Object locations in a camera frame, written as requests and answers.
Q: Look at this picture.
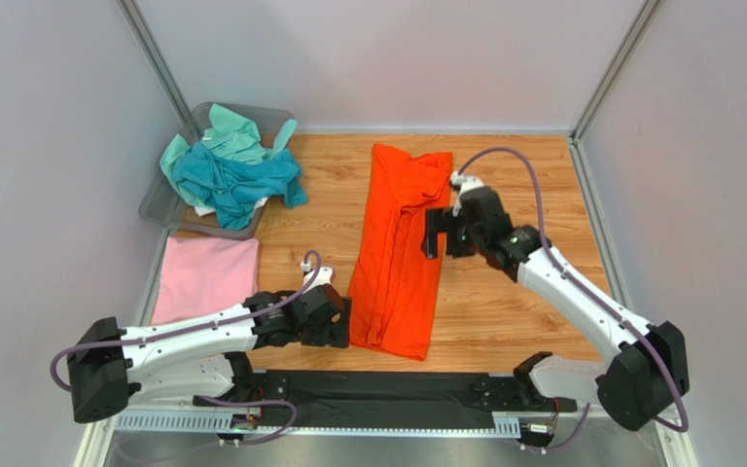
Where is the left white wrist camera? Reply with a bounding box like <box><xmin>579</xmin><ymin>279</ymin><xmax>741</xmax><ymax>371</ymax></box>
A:
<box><xmin>300</xmin><ymin>260</ymin><xmax>335</xmax><ymax>291</ymax></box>

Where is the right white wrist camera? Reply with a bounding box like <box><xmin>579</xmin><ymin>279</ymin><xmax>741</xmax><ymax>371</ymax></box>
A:
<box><xmin>449</xmin><ymin>171</ymin><xmax>484</xmax><ymax>217</ymax></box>

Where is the white cloth in bin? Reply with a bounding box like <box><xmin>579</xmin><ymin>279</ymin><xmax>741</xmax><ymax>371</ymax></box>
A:
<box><xmin>194</xmin><ymin>197</ymin><xmax>268</xmax><ymax>217</ymax></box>

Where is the black base cloth strip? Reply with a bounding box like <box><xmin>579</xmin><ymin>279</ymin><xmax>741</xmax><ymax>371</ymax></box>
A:
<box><xmin>256</xmin><ymin>371</ymin><xmax>525</xmax><ymax>429</ymax></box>

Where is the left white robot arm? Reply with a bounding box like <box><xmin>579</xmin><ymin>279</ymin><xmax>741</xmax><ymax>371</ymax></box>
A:
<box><xmin>65</xmin><ymin>284</ymin><xmax>352</xmax><ymax>423</ymax></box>

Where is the light mint t shirt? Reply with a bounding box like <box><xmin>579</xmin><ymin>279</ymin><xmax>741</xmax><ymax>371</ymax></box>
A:
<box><xmin>160</xmin><ymin>103</ymin><xmax>298</xmax><ymax>210</ymax></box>

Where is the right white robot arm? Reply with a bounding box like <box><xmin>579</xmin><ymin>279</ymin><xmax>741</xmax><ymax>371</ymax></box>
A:
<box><xmin>421</xmin><ymin>186</ymin><xmax>690</xmax><ymax>431</ymax></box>

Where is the folded pink t shirt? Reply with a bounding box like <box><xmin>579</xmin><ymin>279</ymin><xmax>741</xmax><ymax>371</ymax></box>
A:
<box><xmin>150</xmin><ymin>237</ymin><xmax>260</xmax><ymax>325</ymax></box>

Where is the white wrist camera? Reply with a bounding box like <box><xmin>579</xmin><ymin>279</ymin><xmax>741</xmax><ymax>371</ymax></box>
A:
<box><xmin>300</xmin><ymin>260</ymin><xmax>335</xmax><ymax>291</ymax></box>
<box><xmin>449</xmin><ymin>171</ymin><xmax>484</xmax><ymax>217</ymax></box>

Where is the orange t shirt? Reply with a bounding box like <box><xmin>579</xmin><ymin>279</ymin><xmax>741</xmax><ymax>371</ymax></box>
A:
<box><xmin>348</xmin><ymin>143</ymin><xmax>453</xmax><ymax>361</ymax></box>

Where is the dark teal t shirt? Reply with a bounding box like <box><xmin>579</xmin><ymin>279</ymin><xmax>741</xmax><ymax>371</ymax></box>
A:
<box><xmin>171</xmin><ymin>143</ymin><xmax>308</xmax><ymax>231</ymax></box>

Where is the aluminium frame rail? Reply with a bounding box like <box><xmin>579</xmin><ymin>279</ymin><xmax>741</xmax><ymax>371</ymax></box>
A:
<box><xmin>73</xmin><ymin>365</ymin><xmax>698</xmax><ymax>467</ymax></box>

